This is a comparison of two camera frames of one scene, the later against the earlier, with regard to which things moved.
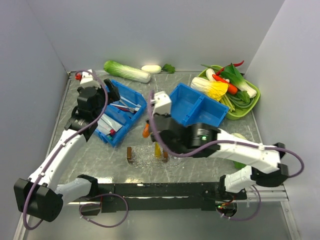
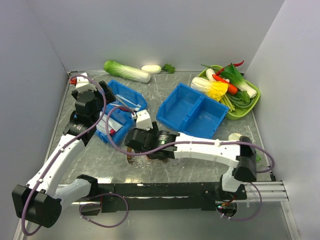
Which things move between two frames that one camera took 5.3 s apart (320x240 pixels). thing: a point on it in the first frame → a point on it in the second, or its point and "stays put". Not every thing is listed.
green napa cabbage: (127, 72) stays put
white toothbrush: (130, 101) stays put
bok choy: (231, 72) stays put
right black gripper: (164, 114) → (155, 130)
